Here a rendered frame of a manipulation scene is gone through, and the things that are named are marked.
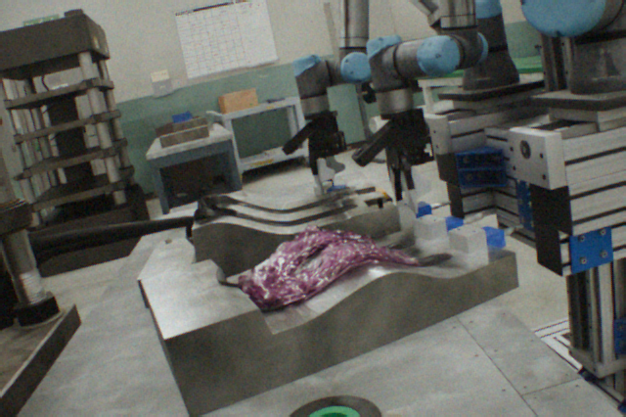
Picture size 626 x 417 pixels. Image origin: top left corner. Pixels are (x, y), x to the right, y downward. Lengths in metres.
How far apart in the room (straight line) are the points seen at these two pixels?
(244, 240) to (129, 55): 6.53
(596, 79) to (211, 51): 6.68
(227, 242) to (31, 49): 4.05
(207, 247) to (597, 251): 0.71
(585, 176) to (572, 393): 0.47
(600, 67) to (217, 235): 0.73
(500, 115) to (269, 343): 0.96
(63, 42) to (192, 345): 4.37
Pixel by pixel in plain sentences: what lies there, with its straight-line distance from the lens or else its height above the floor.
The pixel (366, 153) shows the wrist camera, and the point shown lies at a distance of 1.19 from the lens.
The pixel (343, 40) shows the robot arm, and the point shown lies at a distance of 1.43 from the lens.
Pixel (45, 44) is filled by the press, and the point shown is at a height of 1.84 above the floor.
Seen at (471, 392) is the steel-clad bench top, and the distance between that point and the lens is 0.66.
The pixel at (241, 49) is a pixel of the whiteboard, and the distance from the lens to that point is 7.53.
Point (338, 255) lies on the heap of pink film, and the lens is 0.80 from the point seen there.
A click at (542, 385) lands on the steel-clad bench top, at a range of 0.66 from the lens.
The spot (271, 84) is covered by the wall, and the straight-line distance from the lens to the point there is 7.56.
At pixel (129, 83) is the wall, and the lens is 7.50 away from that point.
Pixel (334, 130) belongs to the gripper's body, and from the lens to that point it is 1.54.
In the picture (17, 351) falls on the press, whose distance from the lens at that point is 1.19.
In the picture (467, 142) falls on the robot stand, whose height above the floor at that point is 0.92.
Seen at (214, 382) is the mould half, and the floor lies 0.84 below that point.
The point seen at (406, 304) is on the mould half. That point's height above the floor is 0.84.
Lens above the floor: 1.16
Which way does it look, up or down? 13 degrees down
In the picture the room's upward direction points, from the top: 12 degrees counter-clockwise
